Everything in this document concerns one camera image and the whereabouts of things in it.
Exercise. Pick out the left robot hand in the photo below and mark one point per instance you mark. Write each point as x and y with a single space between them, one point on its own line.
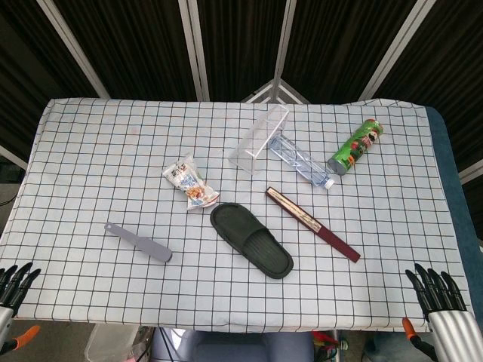
15 281

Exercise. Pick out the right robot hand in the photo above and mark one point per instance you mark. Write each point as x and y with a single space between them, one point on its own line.
451 328

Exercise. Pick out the dark green slipper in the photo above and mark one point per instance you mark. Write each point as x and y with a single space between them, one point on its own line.
260 250

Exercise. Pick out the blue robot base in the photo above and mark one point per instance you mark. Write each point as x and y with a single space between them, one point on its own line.
234 347

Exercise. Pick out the clear plastic storage bin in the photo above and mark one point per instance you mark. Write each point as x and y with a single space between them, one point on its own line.
113 343

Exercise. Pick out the white checkered tablecloth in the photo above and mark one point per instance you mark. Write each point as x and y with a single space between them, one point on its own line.
94 169

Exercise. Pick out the blue table pad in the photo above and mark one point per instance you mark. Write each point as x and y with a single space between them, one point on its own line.
449 169

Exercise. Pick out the dark red folding fan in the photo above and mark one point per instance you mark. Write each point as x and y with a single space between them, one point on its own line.
317 228

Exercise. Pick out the crumpled snack bag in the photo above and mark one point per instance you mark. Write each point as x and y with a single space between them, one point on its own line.
190 184

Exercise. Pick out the green chips can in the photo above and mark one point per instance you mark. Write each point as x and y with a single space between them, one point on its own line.
356 147

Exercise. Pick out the clear plastic water bottle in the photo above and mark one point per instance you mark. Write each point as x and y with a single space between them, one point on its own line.
302 162

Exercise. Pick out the clear plastic box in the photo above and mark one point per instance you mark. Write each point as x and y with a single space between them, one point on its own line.
260 139

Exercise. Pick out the black folding screen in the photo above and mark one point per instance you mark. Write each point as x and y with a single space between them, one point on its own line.
143 45

